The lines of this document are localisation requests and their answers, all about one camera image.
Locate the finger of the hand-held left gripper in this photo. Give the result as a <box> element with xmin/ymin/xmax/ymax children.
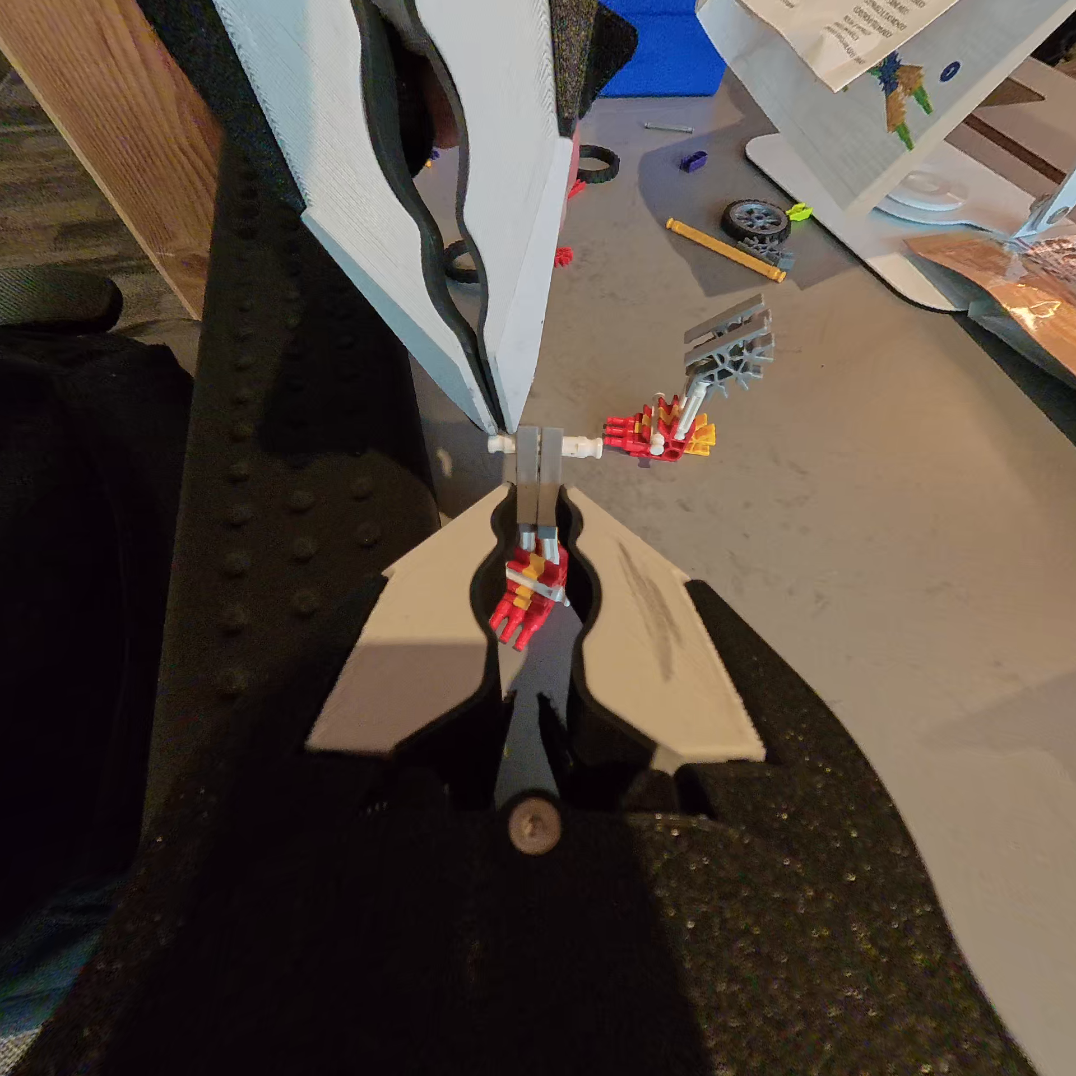
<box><xmin>212</xmin><ymin>0</ymin><xmax>508</xmax><ymax>433</ymax></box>
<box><xmin>416</xmin><ymin>0</ymin><xmax>578</xmax><ymax>432</ymax></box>

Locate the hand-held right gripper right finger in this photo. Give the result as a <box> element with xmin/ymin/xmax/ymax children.
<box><xmin>560</xmin><ymin>486</ymin><xmax>768</xmax><ymax>772</ymax></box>

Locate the printed instruction sheet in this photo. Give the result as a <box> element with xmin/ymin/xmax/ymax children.
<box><xmin>744</xmin><ymin>0</ymin><xmax>959</xmax><ymax>94</ymax></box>

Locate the instruction sheet on white stand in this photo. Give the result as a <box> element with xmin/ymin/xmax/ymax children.
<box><xmin>696</xmin><ymin>0</ymin><xmax>1076</xmax><ymax>314</ymax></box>

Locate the wooden board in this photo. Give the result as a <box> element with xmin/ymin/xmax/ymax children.
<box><xmin>0</xmin><ymin>0</ymin><xmax>224</xmax><ymax>321</ymax></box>

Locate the grey red yellow toy assembly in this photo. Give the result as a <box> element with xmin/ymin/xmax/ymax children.
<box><xmin>489</xmin><ymin>424</ymin><xmax>574</xmax><ymax>654</ymax></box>
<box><xmin>604</xmin><ymin>294</ymin><xmax>774</xmax><ymax>469</ymax></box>

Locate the toy parts bag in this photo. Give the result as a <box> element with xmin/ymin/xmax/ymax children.
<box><xmin>903</xmin><ymin>231</ymin><xmax>1076</xmax><ymax>392</ymax></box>

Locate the white toy rod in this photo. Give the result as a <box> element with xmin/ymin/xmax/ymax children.
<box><xmin>489</xmin><ymin>431</ymin><xmax>604</xmax><ymax>461</ymax></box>

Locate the blue plastic container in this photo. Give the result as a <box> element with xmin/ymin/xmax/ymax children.
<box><xmin>599</xmin><ymin>0</ymin><xmax>726</xmax><ymax>99</ymax></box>

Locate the person's left hand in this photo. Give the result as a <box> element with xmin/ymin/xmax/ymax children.
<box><xmin>412</xmin><ymin>54</ymin><xmax>465</xmax><ymax>161</ymax></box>

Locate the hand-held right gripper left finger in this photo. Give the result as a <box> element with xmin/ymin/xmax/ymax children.
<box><xmin>304</xmin><ymin>486</ymin><xmax>516</xmax><ymax>755</ymax></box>

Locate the yellow toy rod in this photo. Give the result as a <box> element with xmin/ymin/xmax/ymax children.
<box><xmin>666</xmin><ymin>217</ymin><xmax>788</xmax><ymax>284</ymax></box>

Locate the toy wheel with grey hub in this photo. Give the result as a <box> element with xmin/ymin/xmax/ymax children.
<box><xmin>720</xmin><ymin>199</ymin><xmax>792</xmax><ymax>247</ymax></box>

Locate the dark clothing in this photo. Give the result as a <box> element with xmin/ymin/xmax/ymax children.
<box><xmin>0</xmin><ymin>328</ymin><xmax>198</xmax><ymax>968</ymax></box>

